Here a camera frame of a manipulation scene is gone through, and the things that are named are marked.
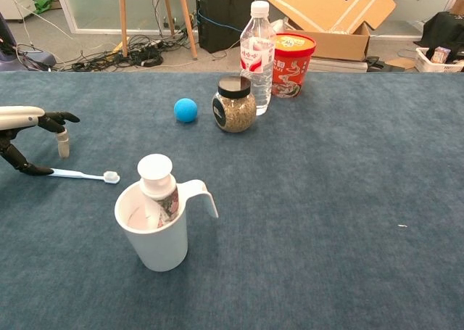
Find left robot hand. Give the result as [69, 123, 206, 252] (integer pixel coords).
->
[0, 105, 80, 176]

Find light blue toothbrush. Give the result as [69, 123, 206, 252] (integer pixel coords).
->
[49, 167, 121, 185]

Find floral toothpaste tube white cap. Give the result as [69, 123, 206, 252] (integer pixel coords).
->
[126, 153, 181, 230]

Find blue grey machine base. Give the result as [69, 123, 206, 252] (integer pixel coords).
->
[0, 12, 57, 72]

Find green plastic object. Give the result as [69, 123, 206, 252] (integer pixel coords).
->
[32, 0, 55, 15]

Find white cabinet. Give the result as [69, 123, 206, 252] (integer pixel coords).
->
[0, 0, 37, 21]

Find wooden leg stand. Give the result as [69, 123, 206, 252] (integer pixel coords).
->
[118, 0, 199, 60]

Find blue foam ball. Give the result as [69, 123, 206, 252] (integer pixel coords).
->
[173, 97, 199, 123]

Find glass jar black lid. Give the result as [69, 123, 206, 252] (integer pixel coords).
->
[211, 75, 257, 133]

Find black computer case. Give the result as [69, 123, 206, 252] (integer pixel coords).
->
[195, 0, 257, 54]

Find clear water bottle red label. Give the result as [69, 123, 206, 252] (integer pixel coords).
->
[239, 0, 277, 117]

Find red instant noodle bucket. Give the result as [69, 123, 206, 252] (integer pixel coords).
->
[270, 33, 318, 99]

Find blue table cloth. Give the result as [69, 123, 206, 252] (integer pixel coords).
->
[0, 70, 464, 330]

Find aluminium profile rails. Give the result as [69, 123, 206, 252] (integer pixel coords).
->
[307, 57, 369, 73]

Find open cardboard box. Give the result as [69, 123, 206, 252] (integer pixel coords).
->
[267, 0, 397, 62]

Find black flat stand base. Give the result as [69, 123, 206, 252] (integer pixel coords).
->
[365, 55, 392, 73]

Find flat cardboard piece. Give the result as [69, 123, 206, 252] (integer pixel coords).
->
[384, 57, 416, 71]

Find white plastic basket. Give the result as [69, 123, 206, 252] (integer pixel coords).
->
[414, 46, 464, 73]

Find small colourful carton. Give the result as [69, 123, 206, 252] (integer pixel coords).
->
[430, 46, 452, 65]

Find black cloth covered object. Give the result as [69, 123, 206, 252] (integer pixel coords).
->
[422, 11, 464, 61]

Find tangled black floor cables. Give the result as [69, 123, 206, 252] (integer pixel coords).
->
[57, 34, 189, 73]

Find white cup with handle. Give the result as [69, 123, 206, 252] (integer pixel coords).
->
[114, 179, 220, 273]

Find blue cable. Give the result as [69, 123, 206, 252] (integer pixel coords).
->
[197, 9, 243, 33]

